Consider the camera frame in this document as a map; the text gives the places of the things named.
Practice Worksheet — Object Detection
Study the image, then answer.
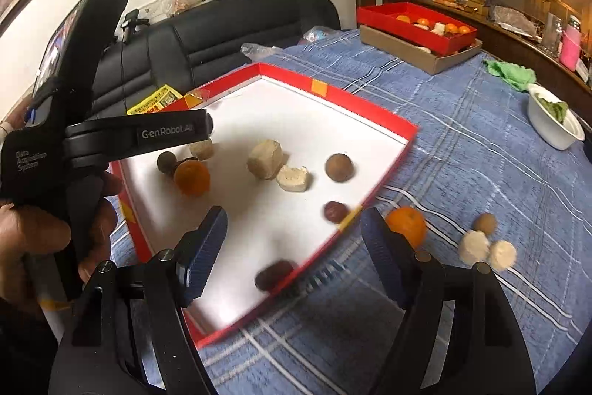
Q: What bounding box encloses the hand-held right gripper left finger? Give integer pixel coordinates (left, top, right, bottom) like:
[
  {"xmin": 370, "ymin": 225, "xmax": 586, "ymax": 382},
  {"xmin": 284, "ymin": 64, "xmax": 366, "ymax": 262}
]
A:
[{"xmin": 48, "ymin": 205, "xmax": 229, "ymax": 395}]

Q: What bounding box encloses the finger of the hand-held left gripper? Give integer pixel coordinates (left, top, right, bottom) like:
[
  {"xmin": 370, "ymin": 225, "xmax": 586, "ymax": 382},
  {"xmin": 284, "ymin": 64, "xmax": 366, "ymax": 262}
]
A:
[{"xmin": 196, "ymin": 109, "xmax": 215, "ymax": 145}]

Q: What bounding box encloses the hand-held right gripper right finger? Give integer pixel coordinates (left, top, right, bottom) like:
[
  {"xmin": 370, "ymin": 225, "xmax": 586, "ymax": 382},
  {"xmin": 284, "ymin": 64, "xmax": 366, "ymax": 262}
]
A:
[{"xmin": 360, "ymin": 207, "xmax": 537, "ymax": 395}]

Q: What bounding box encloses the browned beige pastry piece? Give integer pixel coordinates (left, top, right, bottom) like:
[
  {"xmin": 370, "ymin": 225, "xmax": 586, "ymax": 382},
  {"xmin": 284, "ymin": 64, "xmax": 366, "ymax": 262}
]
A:
[{"xmin": 190, "ymin": 139, "xmax": 215, "ymax": 161}]

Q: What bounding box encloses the red shallow cardboard tray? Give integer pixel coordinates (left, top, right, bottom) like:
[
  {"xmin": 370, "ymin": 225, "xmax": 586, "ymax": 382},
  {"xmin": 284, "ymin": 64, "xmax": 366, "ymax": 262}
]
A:
[{"xmin": 110, "ymin": 62, "xmax": 419, "ymax": 349}]

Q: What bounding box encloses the person's left hand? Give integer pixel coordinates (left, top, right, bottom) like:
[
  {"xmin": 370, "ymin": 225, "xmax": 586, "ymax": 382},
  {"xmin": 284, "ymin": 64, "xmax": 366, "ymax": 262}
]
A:
[{"xmin": 0, "ymin": 170, "xmax": 122, "ymax": 318}]

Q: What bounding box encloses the dark brown longan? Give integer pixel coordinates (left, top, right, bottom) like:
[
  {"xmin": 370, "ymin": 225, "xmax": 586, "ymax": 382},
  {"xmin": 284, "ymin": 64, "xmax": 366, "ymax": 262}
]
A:
[{"xmin": 156, "ymin": 151, "xmax": 178, "ymax": 174}]

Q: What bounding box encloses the yellow printed packet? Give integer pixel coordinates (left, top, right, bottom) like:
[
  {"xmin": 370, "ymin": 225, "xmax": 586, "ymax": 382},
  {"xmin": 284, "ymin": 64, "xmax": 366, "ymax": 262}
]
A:
[{"xmin": 127, "ymin": 83, "xmax": 184, "ymax": 116}]

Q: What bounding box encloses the beige pastry cube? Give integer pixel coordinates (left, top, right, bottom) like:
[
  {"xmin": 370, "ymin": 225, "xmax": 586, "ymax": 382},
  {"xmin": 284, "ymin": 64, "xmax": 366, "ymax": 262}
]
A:
[{"xmin": 246, "ymin": 139, "xmax": 284, "ymax": 180}]

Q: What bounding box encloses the crumpled clear plastic wrap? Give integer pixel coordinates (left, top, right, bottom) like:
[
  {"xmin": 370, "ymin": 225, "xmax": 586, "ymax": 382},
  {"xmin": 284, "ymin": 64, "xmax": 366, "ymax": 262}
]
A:
[{"xmin": 240, "ymin": 43, "xmax": 284, "ymax": 61}]

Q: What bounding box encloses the black sofa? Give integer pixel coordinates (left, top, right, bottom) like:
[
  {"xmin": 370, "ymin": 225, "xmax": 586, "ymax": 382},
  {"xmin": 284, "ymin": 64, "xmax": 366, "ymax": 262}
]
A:
[{"xmin": 90, "ymin": 0, "xmax": 342, "ymax": 119}]

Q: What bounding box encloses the blue plaid blanket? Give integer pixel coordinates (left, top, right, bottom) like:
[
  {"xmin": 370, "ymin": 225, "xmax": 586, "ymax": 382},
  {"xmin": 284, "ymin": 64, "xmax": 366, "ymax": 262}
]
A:
[{"xmin": 99, "ymin": 27, "xmax": 592, "ymax": 395}]

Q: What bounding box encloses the brown cardboard box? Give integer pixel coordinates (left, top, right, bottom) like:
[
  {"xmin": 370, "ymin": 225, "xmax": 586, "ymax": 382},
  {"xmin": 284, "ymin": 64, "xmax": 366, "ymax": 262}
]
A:
[{"xmin": 359, "ymin": 25, "xmax": 484, "ymax": 76}]

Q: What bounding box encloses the white bowl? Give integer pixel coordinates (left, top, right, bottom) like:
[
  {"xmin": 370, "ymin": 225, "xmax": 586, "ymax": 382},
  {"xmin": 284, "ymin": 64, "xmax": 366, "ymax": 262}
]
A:
[{"xmin": 527, "ymin": 83, "xmax": 586, "ymax": 151}]

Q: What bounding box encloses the green cloth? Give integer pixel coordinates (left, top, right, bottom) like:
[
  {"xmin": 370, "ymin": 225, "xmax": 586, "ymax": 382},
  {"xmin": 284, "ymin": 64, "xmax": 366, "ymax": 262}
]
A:
[{"xmin": 483, "ymin": 59, "xmax": 538, "ymax": 93}]

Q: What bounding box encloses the red box with snacks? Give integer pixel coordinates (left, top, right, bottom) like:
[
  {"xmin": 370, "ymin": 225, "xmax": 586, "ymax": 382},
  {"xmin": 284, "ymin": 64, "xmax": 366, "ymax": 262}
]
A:
[{"xmin": 357, "ymin": 2, "xmax": 478, "ymax": 57}]

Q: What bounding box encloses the green leafy vegetable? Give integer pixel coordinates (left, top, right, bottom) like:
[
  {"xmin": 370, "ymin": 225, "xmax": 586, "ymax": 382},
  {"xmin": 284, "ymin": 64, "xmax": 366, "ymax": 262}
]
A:
[{"xmin": 542, "ymin": 98, "xmax": 569, "ymax": 124}]

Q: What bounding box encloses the wooden headboard shelf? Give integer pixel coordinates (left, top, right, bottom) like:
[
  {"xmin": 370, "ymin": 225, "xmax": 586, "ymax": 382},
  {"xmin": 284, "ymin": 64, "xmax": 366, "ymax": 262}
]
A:
[{"xmin": 348, "ymin": 0, "xmax": 592, "ymax": 93}]

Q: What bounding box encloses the clear plastic bag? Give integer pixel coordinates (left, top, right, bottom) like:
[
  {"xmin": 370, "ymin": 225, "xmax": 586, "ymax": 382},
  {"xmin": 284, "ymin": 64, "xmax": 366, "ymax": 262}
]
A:
[{"xmin": 489, "ymin": 5, "xmax": 538, "ymax": 31}]

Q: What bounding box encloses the clear drinking glass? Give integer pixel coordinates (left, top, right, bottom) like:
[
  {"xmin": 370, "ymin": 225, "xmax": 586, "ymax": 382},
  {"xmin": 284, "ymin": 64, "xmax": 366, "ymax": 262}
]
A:
[{"xmin": 543, "ymin": 13, "xmax": 564, "ymax": 54}]

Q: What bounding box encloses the pink bottle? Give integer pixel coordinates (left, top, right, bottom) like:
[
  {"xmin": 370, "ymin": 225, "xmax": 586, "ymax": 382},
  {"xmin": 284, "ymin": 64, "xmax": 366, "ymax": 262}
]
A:
[{"xmin": 559, "ymin": 25, "xmax": 583, "ymax": 72}]

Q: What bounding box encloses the black clamp mount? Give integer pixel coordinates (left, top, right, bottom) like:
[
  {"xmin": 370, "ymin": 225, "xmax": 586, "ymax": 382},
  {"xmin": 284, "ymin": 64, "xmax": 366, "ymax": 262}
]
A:
[{"xmin": 121, "ymin": 9, "xmax": 150, "ymax": 43}]

